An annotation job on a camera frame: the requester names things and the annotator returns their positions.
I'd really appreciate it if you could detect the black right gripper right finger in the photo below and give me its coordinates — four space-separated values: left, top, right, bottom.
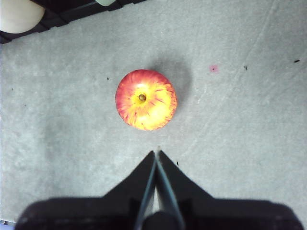
155 149 303 230

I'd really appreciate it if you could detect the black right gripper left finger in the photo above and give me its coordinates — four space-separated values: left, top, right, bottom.
14 150 156 230

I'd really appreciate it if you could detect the red yellow apple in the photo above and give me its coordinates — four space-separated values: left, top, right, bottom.
115 69 178 131

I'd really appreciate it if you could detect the black plate rack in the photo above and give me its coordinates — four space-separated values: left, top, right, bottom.
0 0 147 45

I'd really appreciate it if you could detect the green plate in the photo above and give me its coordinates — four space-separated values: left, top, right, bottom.
94 0 116 7

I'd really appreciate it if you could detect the beige plate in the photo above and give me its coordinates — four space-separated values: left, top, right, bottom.
0 0 46 34

